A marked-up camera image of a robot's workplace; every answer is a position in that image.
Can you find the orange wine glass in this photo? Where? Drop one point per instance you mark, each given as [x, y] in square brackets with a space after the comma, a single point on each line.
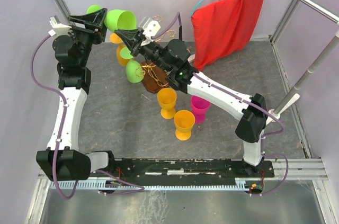
[167, 99]
[117, 40]
[184, 121]

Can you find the metal clothes rail stand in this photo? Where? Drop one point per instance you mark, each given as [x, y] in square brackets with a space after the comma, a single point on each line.
[307, 44]

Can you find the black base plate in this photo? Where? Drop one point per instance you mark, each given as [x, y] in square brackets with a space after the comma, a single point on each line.
[185, 172]

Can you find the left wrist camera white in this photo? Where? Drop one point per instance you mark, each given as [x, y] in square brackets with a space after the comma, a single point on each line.
[58, 28]

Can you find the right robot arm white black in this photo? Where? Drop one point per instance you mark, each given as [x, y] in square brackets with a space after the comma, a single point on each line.
[250, 111]

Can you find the red cloth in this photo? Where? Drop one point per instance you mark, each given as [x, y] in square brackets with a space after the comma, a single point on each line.
[222, 28]

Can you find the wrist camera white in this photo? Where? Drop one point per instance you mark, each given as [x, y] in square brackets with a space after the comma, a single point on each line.
[58, 28]
[150, 27]

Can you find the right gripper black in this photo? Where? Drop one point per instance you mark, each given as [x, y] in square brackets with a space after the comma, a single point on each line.
[132, 37]

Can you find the gold wine glass rack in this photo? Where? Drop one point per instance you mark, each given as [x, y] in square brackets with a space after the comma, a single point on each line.
[154, 77]

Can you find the orange wine glass front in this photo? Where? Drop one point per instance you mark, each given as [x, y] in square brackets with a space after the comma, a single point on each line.
[184, 121]

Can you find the magenta wine glass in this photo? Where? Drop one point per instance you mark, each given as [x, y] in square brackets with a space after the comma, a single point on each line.
[199, 108]

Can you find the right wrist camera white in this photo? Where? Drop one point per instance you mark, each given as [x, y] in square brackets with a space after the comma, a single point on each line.
[150, 27]

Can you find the green wine glass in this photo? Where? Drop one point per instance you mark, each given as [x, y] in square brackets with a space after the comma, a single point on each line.
[120, 19]
[134, 70]

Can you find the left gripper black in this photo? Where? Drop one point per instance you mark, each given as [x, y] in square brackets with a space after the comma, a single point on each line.
[97, 18]

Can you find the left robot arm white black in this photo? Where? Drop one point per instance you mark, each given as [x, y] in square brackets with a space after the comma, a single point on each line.
[72, 44]

